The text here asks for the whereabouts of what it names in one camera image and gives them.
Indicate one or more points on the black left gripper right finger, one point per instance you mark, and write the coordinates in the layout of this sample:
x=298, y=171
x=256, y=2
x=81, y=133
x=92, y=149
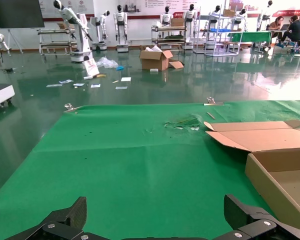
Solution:
x=250, y=220

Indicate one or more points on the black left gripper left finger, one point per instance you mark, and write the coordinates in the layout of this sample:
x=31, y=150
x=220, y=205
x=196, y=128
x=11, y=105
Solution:
x=65, y=220

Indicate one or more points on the cardboard box with round holes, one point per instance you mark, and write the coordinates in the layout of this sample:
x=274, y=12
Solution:
x=277, y=140

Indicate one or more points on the small white box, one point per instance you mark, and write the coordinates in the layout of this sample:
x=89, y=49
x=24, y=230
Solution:
x=88, y=77

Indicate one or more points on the open cardboard box on floor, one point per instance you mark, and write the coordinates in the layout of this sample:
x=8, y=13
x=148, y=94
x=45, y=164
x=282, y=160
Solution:
x=152, y=61

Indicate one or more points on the small closed cardboard box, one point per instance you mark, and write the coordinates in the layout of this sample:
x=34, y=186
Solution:
x=177, y=22
x=229, y=13

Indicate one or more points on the green table cloth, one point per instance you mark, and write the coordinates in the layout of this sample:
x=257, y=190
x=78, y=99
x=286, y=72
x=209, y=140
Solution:
x=140, y=162

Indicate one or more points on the silver table clamp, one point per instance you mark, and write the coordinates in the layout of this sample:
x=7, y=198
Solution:
x=212, y=103
x=72, y=109

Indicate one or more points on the small wooden stick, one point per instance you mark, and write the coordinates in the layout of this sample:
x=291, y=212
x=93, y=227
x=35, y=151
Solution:
x=210, y=115

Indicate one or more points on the blue white leaflet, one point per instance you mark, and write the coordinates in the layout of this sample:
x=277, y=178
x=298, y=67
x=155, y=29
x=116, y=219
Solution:
x=66, y=81
x=54, y=85
x=121, y=87
x=79, y=84
x=95, y=85

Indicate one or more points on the white machine base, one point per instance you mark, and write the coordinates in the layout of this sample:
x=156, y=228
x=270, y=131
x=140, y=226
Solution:
x=0, y=95

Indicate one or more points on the yellow flat item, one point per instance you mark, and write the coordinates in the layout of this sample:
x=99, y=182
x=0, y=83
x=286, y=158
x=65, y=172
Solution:
x=101, y=75

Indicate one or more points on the white paper sheet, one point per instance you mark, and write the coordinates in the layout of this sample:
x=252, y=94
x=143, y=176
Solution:
x=126, y=79

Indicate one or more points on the white paper bag red print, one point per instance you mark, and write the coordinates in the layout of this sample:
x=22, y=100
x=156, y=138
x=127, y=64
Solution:
x=90, y=68

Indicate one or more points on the black floor object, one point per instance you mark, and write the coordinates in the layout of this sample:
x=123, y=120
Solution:
x=8, y=70

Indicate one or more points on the blue crumpled item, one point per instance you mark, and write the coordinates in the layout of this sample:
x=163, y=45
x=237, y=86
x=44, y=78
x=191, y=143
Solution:
x=119, y=68

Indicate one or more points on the clear plastic bag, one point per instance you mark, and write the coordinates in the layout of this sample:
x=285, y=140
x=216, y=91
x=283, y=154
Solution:
x=106, y=62

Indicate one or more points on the white foam block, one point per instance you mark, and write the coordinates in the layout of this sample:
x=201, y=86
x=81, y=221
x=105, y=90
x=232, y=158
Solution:
x=154, y=71

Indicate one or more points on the green covered table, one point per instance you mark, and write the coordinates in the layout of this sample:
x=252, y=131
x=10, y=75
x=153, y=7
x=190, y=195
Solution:
x=250, y=37

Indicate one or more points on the white humanoid robot bent forward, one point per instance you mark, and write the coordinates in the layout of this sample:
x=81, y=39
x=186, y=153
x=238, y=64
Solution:
x=80, y=37

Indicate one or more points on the white shelf rack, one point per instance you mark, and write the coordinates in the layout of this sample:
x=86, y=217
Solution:
x=219, y=37

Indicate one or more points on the blue plastic tray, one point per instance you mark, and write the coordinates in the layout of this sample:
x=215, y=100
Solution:
x=220, y=30

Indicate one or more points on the white humanoid robot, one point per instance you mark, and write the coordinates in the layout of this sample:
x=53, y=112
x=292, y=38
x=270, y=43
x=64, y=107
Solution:
x=190, y=17
x=166, y=18
x=241, y=17
x=102, y=27
x=265, y=15
x=217, y=10
x=120, y=20

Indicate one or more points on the white monitor tripod stand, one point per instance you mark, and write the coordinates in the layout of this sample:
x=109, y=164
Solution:
x=10, y=31

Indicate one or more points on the seated person brown shirt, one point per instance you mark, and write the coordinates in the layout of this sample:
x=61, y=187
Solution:
x=276, y=25

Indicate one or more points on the seated person dark shirt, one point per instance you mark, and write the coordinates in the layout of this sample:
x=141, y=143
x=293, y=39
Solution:
x=296, y=28

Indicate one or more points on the seated person dark hair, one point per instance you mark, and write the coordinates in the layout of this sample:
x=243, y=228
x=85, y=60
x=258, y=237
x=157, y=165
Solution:
x=293, y=18

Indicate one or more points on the pipe frame cart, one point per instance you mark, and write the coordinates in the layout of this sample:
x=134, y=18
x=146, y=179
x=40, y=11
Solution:
x=55, y=45
x=168, y=28

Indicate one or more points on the black wall monitor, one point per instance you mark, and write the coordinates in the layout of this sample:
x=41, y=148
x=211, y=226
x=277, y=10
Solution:
x=17, y=12

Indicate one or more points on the white wall display board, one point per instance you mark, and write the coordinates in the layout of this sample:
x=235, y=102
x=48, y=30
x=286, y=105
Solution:
x=85, y=6
x=170, y=6

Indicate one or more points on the red wall photo panels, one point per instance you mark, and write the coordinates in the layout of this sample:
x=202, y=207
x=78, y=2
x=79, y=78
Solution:
x=255, y=3

